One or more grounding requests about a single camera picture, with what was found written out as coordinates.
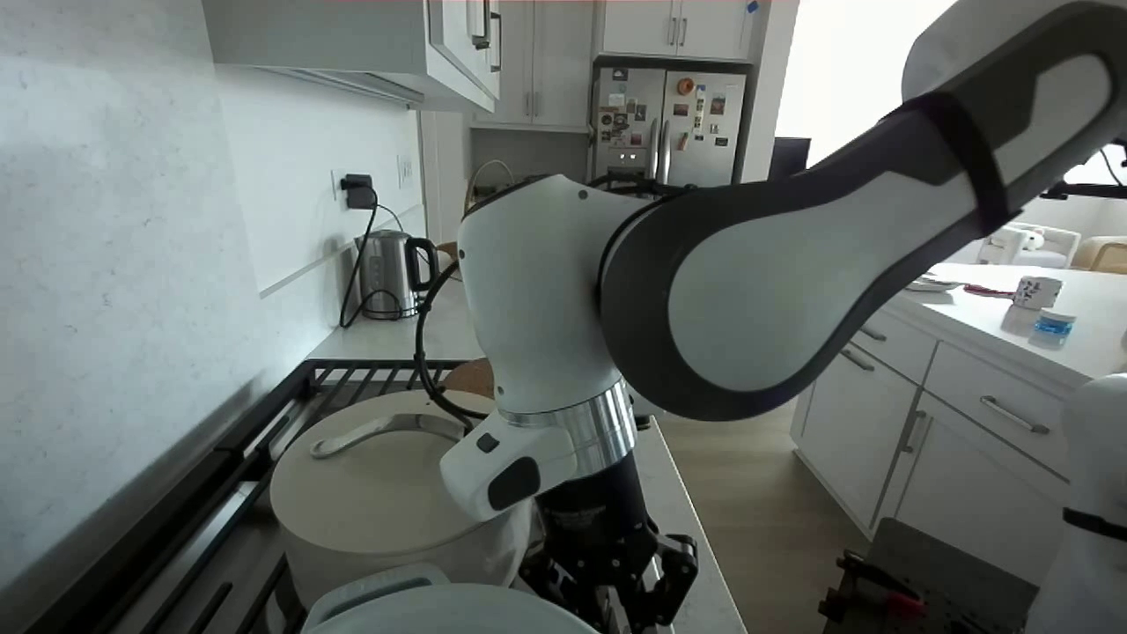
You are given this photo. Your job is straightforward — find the orange and black clamp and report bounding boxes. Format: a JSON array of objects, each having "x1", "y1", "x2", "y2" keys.
[{"x1": 819, "y1": 552, "x2": 929, "y2": 634}]

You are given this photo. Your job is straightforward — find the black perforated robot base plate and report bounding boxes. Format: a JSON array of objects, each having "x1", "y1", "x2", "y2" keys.
[{"x1": 821, "y1": 546, "x2": 1039, "y2": 634}]

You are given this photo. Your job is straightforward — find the blue and white box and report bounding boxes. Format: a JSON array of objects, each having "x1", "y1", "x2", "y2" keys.
[{"x1": 1028, "y1": 311, "x2": 1078, "y2": 353}]

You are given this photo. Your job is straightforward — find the small white countertop item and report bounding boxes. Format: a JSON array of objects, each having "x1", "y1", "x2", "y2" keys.
[{"x1": 1009, "y1": 270, "x2": 1068, "y2": 318}]

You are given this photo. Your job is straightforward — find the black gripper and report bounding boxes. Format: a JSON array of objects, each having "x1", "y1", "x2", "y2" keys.
[{"x1": 517, "y1": 456, "x2": 665, "y2": 634}]

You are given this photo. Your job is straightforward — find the white cabinet above refrigerator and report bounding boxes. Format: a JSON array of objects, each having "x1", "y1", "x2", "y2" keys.
[{"x1": 592, "y1": 0, "x2": 769, "y2": 68}]

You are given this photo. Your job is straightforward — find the black gas stove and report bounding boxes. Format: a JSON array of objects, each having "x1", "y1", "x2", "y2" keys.
[{"x1": 0, "y1": 355, "x2": 749, "y2": 634}]

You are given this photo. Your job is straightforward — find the white pot lid with handle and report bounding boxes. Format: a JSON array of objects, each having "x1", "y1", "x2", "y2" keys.
[{"x1": 268, "y1": 389, "x2": 504, "y2": 557}]

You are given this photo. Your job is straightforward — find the white base cabinets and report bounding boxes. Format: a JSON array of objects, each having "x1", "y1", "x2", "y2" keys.
[{"x1": 788, "y1": 294, "x2": 1127, "y2": 593}]

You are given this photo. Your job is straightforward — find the small black box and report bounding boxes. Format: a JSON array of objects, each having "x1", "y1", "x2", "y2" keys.
[{"x1": 769, "y1": 134, "x2": 815, "y2": 184}]

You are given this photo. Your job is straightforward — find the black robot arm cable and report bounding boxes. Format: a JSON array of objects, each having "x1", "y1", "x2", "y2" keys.
[{"x1": 409, "y1": 250, "x2": 497, "y2": 429}]

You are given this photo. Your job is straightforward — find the black kettle power cord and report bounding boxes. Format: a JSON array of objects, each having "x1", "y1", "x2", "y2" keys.
[{"x1": 334, "y1": 204, "x2": 409, "y2": 335}]

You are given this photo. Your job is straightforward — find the white wall cabinet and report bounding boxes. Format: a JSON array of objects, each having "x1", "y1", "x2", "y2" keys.
[{"x1": 198, "y1": 0, "x2": 506, "y2": 117}]

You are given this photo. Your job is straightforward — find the small white pot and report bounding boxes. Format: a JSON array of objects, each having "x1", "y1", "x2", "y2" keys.
[{"x1": 297, "y1": 559, "x2": 603, "y2": 634}]

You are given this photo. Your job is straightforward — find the black wall plug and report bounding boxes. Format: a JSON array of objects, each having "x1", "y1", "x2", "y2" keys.
[{"x1": 334, "y1": 171, "x2": 382, "y2": 215}]

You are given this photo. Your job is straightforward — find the steel refrigerator with magnets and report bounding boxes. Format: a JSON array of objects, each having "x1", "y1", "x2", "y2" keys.
[{"x1": 587, "y1": 55, "x2": 753, "y2": 194}]

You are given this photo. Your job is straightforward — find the steel electric kettle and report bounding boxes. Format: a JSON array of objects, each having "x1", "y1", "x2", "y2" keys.
[{"x1": 354, "y1": 229, "x2": 443, "y2": 325}]

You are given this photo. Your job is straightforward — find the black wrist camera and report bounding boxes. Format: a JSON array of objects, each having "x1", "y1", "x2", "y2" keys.
[{"x1": 633, "y1": 533, "x2": 706, "y2": 628}]

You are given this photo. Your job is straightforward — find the large white pot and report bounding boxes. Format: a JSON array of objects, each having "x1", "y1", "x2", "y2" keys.
[{"x1": 268, "y1": 389, "x2": 538, "y2": 608}]

